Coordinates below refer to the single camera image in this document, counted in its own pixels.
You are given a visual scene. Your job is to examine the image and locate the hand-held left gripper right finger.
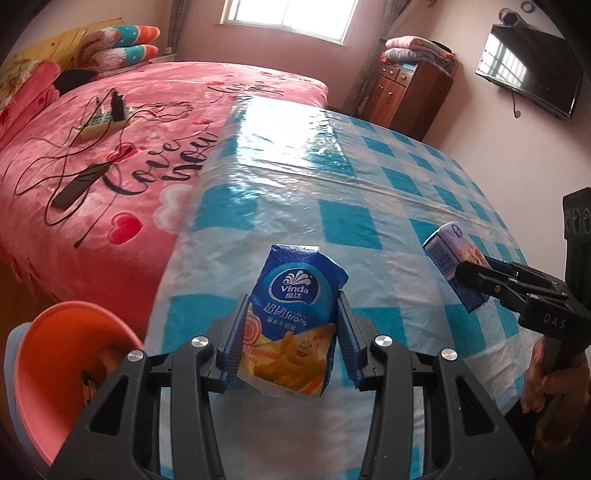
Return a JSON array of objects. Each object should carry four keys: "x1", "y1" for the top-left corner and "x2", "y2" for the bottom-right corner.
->
[{"x1": 336, "y1": 291, "x2": 536, "y2": 480}]

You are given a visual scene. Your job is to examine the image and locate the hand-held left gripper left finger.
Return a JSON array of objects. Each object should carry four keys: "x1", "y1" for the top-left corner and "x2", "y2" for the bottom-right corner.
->
[{"x1": 48, "y1": 293, "x2": 252, "y2": 480}]

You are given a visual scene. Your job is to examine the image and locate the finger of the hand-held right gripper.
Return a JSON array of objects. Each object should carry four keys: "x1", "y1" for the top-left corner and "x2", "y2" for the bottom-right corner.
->
[
  {"x1": 482, "y1": 256, "x2": 564, "y2": 294},
  {"x1": 455, "y1": 261, "x2": 532, "y2": 315}
]

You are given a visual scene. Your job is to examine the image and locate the small blue box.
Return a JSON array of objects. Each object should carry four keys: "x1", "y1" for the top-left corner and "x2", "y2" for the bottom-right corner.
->
[{"x1": 422, "y1": 222, "x2": 492, "y2": 315}]

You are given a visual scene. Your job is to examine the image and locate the blue yellow tissue packet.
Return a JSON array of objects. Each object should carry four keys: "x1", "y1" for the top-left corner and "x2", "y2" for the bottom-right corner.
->
[{"x1": 237, "y1": 244, "x2": 349, "y2": 400}]

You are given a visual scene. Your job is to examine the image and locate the orange plastic bin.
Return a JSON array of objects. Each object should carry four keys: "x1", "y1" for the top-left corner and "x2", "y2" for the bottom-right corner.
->
[{"x1": 14, "y1": 302, "x2": 144, "y2": 472}]

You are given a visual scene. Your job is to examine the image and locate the person's right forearm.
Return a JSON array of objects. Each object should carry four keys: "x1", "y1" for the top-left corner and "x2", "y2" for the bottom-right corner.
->
[{"x1": 531, "y1": 392, "x2": 591, "y2": 462}]

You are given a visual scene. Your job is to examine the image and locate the person's right hand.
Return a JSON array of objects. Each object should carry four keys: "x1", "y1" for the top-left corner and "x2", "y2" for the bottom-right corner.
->
[{"x1": 522, "y1": 342, "x2": 591, "y2": 415}]

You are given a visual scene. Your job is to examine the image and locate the brown wooden cabinet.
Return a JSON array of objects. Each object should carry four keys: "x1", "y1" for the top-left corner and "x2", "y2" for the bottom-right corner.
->
[{"x1": 365, "y1": 60, "x2": 455, "y2": 141}]

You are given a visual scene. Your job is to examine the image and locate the black power bank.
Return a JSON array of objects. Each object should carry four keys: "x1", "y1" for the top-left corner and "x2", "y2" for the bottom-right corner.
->
[{"x1": 51, "y1": 164, "x2": 109, "y2": 208}]

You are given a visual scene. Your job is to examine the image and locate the folded blankets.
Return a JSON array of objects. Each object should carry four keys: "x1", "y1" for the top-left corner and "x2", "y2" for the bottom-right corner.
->
[{"x1": 381, "y1": 36, "x2": 455, "y2": 65}]

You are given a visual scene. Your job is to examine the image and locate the grey curtain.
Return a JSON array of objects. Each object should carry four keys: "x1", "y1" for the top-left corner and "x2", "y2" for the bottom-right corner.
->
[
  {"x1": 348, "y1": 0, "x2": 386, "y2": 116},
  {"x1": 168, "y1": 0, "x2": 192, "y2": 51}
]

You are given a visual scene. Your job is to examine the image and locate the white power strip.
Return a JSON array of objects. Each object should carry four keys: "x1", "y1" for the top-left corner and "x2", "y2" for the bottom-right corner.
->
[{"x1": 78, "y1": 108, "x2": 132, "y2": 139}]

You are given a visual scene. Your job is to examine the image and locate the pink printed blanket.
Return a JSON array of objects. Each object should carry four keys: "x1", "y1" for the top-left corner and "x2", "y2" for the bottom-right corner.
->
[{"x1": 0, "y1": 60, "x2": 328, "y2": 305}]

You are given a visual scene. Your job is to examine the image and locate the black cloth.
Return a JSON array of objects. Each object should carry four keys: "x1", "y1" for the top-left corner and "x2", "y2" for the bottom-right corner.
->
[{"x1": 53, "y1": 69, "x2": 95, "y2": 86}]

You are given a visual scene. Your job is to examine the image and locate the pink fleece pillow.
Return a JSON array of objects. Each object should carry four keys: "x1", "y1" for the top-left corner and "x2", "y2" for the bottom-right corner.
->
[{"x1": 0, "y1": 60, "x2": 63, "y2": 139}]

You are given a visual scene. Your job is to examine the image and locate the window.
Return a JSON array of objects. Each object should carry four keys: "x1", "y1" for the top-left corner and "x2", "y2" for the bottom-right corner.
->
[{"x1": 217, "y1": 0, "x2": 361, "y2": 44}]

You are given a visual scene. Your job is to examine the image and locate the floral pillow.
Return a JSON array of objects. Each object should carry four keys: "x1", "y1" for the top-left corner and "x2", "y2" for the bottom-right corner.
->
[{"x1": 0, "y1": 58, "x2": 42, "y2": 100}]

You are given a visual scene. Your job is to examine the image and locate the yellow wooden headboard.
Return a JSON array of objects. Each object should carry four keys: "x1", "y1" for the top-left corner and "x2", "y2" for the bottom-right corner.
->
[{"x1": 0, "y1": 18, "x2": 123, "y2": 79}]

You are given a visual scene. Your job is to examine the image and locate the black wall television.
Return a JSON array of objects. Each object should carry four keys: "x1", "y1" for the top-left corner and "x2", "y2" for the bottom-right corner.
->
[{"x1": 475, "y1": 25, "x2": 583, "y2": 121}]

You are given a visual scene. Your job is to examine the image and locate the black charging cable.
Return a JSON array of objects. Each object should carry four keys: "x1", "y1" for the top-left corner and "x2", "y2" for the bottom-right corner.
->
[
  {"x1": 14, "y1": 92, "x2": 116, "y2": 227},
  {"x1": 124, "y1": 102, "x2": 195, "y2": 121}
]

